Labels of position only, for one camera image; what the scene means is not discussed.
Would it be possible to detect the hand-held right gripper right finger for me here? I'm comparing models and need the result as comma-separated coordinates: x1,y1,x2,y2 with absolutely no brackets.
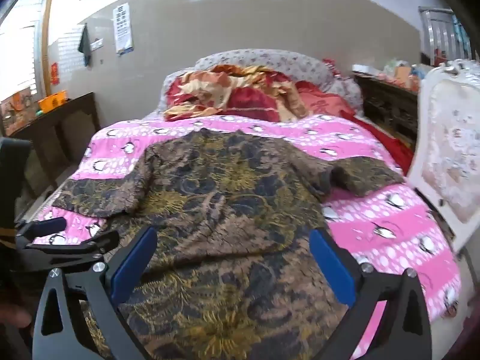
309,229,434,360

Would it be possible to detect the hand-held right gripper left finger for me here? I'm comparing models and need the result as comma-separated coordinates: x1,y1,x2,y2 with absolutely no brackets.
32,227,158,360

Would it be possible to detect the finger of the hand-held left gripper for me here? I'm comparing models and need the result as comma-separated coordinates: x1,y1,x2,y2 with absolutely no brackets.
17,230,121,271
15,217,68,247

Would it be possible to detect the brown floral patterned shirt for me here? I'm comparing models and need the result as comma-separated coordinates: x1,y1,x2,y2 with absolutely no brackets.
52,127,406,360

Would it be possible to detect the person's left hand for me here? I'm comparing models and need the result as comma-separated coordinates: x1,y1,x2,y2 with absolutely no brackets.
0,302,32,329

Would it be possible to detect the pink penguin print blanket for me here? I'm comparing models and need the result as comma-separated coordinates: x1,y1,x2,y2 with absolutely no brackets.
32,114,462,360

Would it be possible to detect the dark wooden cabinet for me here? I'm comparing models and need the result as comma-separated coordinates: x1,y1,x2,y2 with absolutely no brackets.
7,92,100,196

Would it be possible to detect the orange box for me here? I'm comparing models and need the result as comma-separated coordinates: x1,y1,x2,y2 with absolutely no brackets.
37,90,69,113

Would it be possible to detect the window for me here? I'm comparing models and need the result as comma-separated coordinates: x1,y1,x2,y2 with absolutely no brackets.
0,0,57,98

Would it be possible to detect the red bed sheet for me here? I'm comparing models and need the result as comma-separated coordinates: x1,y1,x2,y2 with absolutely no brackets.
352,114,413,175

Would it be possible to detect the dark hanging cloth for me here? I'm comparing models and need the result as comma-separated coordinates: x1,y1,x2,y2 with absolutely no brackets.
78,26,93,67

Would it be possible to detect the red embroidered pillow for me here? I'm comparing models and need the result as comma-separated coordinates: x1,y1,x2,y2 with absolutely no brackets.
296,80,357,121

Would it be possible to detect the dark wooden nightstand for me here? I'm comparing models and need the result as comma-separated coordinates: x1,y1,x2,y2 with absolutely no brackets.
354,73,421,151

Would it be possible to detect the red floral quilt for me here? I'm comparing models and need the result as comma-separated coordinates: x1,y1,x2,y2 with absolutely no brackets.
163,64,312,122

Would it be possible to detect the heap of colourful packets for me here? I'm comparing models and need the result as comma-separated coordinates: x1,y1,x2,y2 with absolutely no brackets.
352,58,426,91

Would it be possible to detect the red floral pillow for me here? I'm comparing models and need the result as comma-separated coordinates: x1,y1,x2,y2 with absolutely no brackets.
159,49,364,117

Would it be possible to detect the metal rack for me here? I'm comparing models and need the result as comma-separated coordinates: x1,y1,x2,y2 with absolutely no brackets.
418,5,473,64

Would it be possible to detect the white wall poster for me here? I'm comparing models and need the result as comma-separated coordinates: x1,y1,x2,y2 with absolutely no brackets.
112,3,134,56

